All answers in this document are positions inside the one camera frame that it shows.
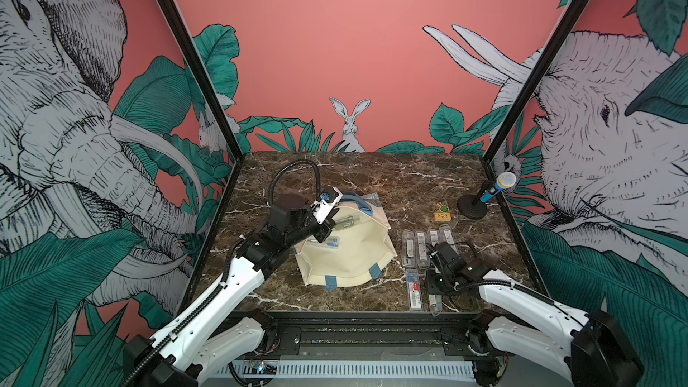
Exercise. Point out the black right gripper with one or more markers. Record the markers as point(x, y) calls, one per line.
point(430, 283)

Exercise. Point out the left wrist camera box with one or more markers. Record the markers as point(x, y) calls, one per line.
point(326, 203)

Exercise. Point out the cream canvas tote bag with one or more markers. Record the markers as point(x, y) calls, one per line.
point(365, 250)

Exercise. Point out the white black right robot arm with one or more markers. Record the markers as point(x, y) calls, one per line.
point(584, 348)

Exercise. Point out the black frame post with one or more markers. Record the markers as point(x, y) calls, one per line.
point(192, 57)
point(569, 18)

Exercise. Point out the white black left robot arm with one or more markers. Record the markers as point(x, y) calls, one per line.
point(188, 350)

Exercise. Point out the blue microphone on black stand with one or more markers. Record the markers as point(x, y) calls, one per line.
point(474, 207)

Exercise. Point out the black front mounting rail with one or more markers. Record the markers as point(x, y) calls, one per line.
point(456, 334)

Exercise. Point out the black left frame post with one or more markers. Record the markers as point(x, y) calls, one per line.
point(192, 57)

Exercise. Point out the small wooden toy block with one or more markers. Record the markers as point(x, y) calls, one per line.
point(442, 213)

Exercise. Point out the black right frame post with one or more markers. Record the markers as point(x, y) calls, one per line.
point(569, 18)

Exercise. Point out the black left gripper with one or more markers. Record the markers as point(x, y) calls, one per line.
point(304, 208)

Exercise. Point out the white perforated cable tray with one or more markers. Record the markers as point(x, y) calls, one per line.
point(461, 371)

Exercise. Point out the clear plastic compass case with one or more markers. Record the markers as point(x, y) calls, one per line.
point(408, 249)

